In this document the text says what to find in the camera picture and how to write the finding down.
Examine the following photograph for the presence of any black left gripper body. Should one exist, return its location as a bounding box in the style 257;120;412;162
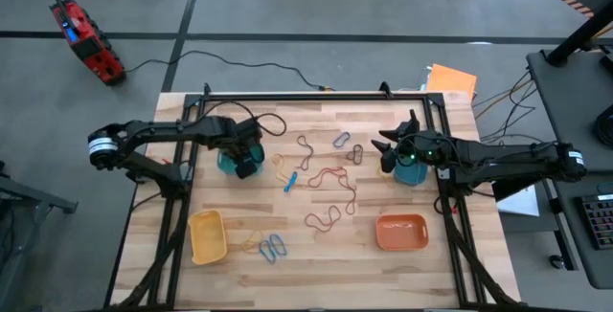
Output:
217;116;265;181

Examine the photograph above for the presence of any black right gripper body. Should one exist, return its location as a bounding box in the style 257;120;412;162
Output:
381;109;455;173

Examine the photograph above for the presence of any yellow rubber band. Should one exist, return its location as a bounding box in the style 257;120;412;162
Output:
238;229;265;256
271;152;298;189
375;164;397;184

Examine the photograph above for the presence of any long red rubber band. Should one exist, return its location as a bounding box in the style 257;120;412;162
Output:
306;166;358;216

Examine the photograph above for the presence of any wide bright blue rubber band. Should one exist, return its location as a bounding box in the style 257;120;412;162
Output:
283;170;299;194

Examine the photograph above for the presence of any thin dark red rubber band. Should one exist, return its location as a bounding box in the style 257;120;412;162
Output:
295;134;316;172

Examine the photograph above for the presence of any dark brown rubber band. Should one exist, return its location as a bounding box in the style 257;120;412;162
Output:
346;143;365;167

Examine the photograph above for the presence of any dark teal plastic basket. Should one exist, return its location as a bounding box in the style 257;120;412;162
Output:
393;158;429;187

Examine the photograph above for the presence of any green plastic basket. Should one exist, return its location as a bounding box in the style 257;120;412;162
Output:
216;142;266;177

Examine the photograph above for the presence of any orange paper folder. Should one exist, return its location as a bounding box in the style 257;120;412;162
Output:
425;63;479;101

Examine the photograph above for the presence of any orange plastic basket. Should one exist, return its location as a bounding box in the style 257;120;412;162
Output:
375;212;430;253

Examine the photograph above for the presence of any black metal bar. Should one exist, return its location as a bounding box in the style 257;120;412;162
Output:
492;177;547;203

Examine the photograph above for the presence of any yellow plastic basket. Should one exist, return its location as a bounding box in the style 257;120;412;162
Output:
187;209;229;266

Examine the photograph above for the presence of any white paper sheet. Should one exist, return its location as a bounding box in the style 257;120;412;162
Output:
496;185;541;217

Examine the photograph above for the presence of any grey desk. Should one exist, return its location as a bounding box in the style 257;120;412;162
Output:
525;48;613;290

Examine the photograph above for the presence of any black round object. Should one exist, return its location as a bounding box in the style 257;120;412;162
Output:
592;103;613;149

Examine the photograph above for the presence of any black metal pole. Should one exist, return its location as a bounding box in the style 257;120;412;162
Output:
546;11;613;68

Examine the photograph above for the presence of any backlit keyboard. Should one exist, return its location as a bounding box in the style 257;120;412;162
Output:
579;191;613;251

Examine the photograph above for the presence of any grey metal stand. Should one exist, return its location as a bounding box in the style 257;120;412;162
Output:
0;158;79;312

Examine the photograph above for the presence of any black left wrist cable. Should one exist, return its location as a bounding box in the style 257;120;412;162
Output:
189;100;288;138

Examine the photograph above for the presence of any black floor power cable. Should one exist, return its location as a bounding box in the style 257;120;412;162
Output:
123;49;336;93

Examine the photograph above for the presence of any black aluminium rig frame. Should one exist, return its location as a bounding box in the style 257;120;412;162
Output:
102;81;528;312

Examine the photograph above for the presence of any black tangled floor cable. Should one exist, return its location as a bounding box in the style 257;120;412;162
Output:
478;70;545;144

